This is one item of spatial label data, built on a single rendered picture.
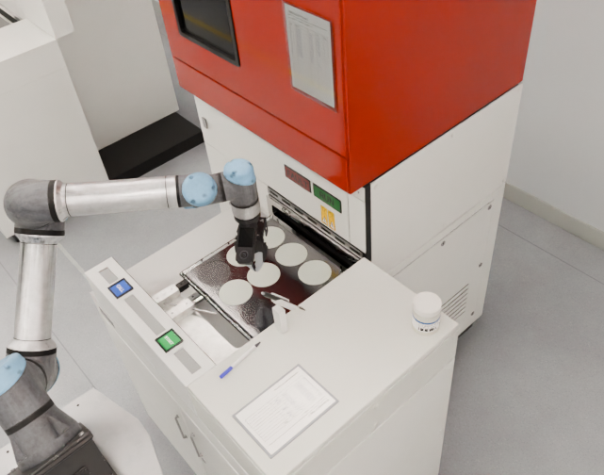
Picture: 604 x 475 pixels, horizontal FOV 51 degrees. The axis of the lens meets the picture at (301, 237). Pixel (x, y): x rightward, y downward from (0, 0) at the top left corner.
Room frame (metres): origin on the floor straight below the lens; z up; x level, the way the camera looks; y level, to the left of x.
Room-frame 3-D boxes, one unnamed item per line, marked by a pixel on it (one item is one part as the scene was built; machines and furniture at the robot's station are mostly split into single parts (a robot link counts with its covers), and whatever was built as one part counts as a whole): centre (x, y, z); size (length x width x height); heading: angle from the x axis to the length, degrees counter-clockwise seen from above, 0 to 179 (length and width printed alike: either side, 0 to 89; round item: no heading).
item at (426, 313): (1.01, -0.29, 1.01); 0.07 x 0.07 x 0.10
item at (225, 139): (1.61, 0.06, 1.02); 0.82 x 0.03 x 0.40; 37
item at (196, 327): (1.15, 0.33, 0.87); 0.36 x 0.08 x 0.03; 37
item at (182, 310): (1.21, 0.37, 0.89); 0.08 x 0.03 x 0.03; 127
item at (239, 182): (1.27, 0.14, 1.29); 0.09 x 0.08 x 0.11; 98
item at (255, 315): (1.32, 0.12, 0.90); 0.34 x 0.34 x 0.01; 37
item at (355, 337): (0.95, -0.03, 0.89); 0.62 x 0.35 x 0.14; 127
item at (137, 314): (1.16, 0.45, 0.89); 0.55 x 0.09 x 0.14; 37
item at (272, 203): (1.46, -0.04, 0.89); 0.44 x 0.02 x 0.10; 37
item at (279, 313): (1.06, 0.07, 1.03); 0.06 x 0.04 x 0.13; 127
